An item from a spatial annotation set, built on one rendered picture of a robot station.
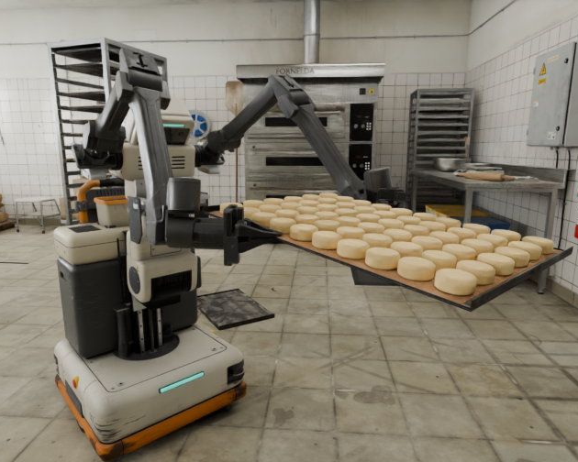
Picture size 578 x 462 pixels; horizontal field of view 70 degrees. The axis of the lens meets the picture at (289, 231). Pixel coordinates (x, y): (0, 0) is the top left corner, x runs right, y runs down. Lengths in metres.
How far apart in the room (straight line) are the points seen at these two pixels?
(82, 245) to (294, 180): 3.36
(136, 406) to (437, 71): 5.35
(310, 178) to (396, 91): 1.85
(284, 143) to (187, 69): 2.00
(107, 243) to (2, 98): 5.72
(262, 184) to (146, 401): 3.51
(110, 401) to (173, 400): 0.24
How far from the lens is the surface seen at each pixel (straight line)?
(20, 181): 7.29
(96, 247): 1.78
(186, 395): 1.78
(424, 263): 0.60
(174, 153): 1.57
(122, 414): 1.68
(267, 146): 4.81
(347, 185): 1.20
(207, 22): 6.20
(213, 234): 0.73
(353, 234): 0.72
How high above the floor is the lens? 1.14
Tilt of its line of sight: 11 degrees down
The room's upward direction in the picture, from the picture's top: straight up
